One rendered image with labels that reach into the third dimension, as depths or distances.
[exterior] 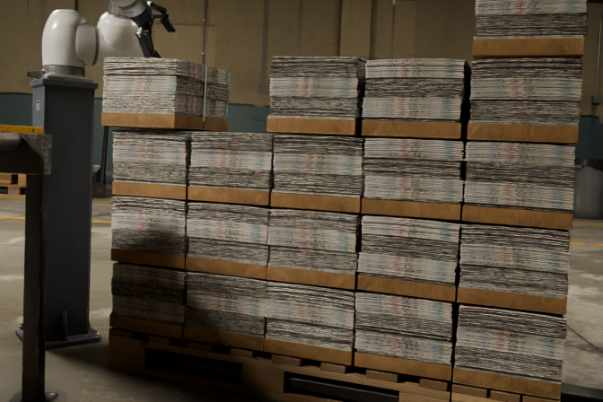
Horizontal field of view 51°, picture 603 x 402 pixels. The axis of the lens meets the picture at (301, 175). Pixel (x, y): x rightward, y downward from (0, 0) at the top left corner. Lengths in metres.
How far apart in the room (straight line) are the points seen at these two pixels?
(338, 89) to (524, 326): 0.85
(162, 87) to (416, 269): 0.98
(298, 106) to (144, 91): 0.54
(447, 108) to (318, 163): 0.41
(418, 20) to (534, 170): 7.19
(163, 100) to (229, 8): 6.87
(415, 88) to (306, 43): 6.96
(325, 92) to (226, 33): 7.01
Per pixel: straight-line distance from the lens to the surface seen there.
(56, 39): 2.58
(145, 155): 2.17
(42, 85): 2.54
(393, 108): 1.86
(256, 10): 8.90
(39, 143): 2.00
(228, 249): 2.06
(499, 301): 1.87
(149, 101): 2.15
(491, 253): 1.84
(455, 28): 8.99
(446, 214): 1.84
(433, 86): 1.85
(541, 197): 1.82
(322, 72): 1.93
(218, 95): 2.34
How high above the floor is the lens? 0.81
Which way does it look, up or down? 3 degrees down
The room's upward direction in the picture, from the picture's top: 2 degrees clockwise
